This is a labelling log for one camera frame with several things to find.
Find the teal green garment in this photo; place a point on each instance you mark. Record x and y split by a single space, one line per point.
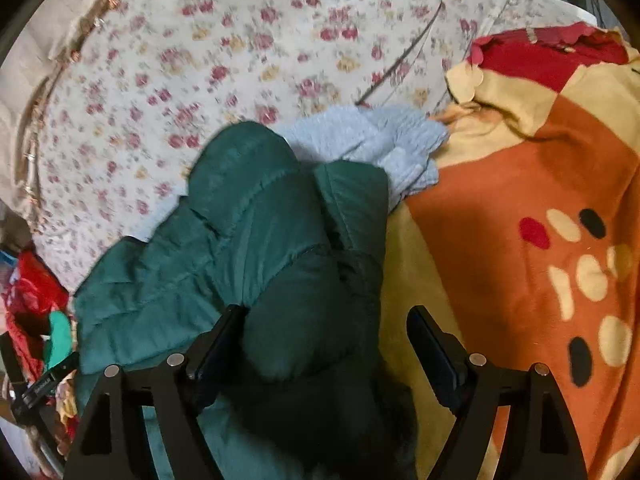
59 345

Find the orange yellow red blanket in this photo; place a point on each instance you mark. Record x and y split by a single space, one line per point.
527 248

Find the dark green puffer jacket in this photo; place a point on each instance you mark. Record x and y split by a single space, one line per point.
302 247

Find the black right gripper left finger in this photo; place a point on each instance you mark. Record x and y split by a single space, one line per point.
112 441

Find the red jacket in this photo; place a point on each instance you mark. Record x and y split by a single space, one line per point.
31 293

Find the light grey knit sweater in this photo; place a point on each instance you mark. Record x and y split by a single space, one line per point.
401 141

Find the floral white bed sheet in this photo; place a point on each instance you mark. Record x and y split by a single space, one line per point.
125 117

